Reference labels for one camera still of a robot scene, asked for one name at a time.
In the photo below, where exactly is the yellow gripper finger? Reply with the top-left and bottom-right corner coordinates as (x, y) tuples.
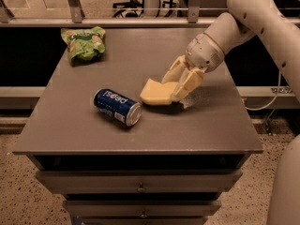
(172, 67), (205, 101)
(161, 55), (187, 83)

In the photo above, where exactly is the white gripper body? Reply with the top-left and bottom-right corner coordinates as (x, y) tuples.
(185, 33), (225, 72)

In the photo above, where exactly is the yellow sponge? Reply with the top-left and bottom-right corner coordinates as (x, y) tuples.
(140, 79), (178, 106)

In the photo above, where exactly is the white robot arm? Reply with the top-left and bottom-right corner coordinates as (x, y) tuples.
(162, 0), (300, 225)

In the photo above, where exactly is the blue pepsi can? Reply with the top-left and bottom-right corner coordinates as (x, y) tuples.
(94, 88), (142, 127)

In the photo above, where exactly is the black office chair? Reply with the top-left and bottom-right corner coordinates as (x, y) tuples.
(112, 0), (143, 18)

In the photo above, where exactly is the grey drawer cabinet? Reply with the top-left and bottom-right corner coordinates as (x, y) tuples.
(14, 28), (263, 225)

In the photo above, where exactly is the green chip bag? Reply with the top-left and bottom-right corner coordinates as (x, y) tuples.
(61, 26), (106, 62)

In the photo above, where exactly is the top grey drawer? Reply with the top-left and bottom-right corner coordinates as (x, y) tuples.
(37, 170), (242, 194)

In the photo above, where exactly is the grey drawer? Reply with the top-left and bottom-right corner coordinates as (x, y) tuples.
(37, 170), (242, 194)
(64, 201), (220, 218)

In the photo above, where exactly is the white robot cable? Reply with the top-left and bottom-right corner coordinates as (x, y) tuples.
(244, 70), (282, 112)

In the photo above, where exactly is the metal window rail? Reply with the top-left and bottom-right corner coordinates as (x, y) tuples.
(0, 17), (216, 28)

